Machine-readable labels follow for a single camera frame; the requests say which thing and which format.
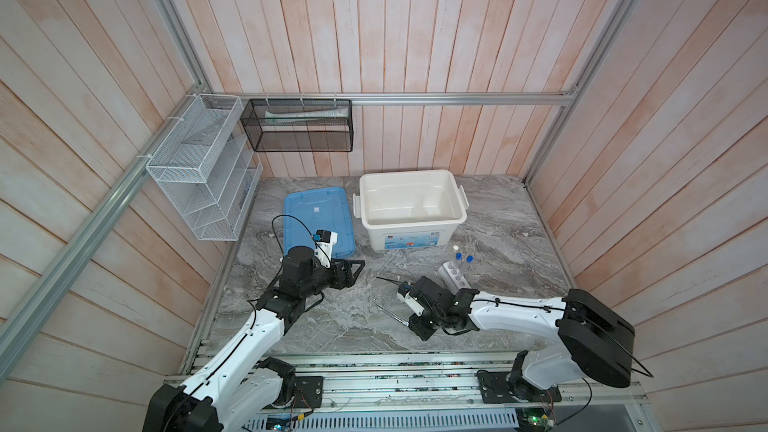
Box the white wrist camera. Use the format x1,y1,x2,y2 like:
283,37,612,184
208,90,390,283
313,230,338,268
396,292,424,317

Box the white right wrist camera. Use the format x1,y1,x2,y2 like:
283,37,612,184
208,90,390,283
396,292,424,317

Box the white wire mesh shelf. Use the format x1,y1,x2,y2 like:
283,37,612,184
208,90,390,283
146,94,263,242

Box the black wire mesh basket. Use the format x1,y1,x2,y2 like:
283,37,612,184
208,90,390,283
240,98,354,153

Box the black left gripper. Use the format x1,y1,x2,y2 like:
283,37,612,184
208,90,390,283
300,257,365,298

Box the blue plastic bin lid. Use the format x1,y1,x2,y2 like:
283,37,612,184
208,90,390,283
283,187,356,259

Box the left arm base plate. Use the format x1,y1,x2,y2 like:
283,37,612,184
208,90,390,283
239,375,325,410

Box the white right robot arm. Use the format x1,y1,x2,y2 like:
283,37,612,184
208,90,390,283
397,277,635,403

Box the small clear glass beaker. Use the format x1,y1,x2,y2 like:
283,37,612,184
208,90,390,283
411,201,429,222

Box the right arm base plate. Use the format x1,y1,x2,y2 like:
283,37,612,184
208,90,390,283
476,369,562,404

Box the aluminium frame rail left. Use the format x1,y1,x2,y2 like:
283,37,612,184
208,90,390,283
1,84,209,381

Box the white test tube rack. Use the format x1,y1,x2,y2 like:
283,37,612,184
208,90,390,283
438,262,471,294

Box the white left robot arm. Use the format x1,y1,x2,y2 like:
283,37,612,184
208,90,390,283
142,246,365,431

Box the aluminium frame rail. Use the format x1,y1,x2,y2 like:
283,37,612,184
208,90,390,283
1,84,209,381
221,92,576,106

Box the aluminium frame rail back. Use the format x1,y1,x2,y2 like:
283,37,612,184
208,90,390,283
221,92,576,106

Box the white plastic storage bin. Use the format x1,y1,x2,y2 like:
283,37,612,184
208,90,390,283
353,170,469,251

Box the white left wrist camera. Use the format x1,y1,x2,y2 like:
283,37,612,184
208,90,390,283
313,230,338,268

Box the test tube blue cap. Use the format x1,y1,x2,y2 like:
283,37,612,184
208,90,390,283
454,252,464,276
461,255,474,277

